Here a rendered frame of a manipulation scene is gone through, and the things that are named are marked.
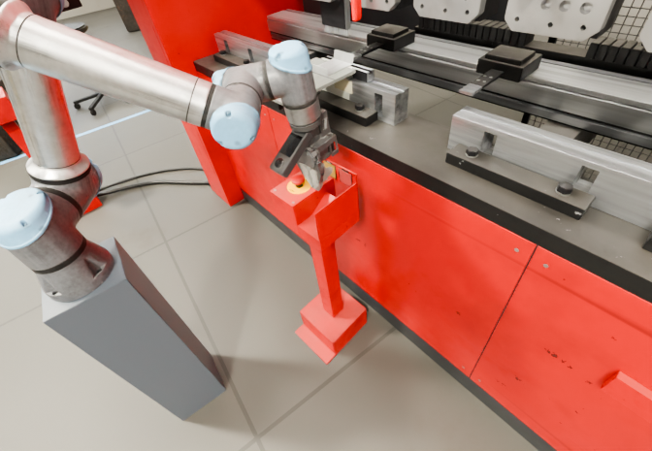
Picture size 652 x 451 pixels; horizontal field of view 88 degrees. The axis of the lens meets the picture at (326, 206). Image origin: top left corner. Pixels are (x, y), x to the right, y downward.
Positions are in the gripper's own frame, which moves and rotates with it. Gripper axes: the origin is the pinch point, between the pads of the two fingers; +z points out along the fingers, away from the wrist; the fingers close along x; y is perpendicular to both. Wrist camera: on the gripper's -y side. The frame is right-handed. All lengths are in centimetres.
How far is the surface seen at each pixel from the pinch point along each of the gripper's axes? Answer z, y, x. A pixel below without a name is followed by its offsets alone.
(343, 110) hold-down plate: -4.3, 26.4, 13.5
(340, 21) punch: -25.1, 36.0, 20.3
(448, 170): -1.8, 22.6, -24.4
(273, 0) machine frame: -11, 75, 107
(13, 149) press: 70, -79, 314
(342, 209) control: 8.8, 3.9, -4.8
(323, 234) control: 11.2, -4.3, -4.8
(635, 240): -2, 25, -61
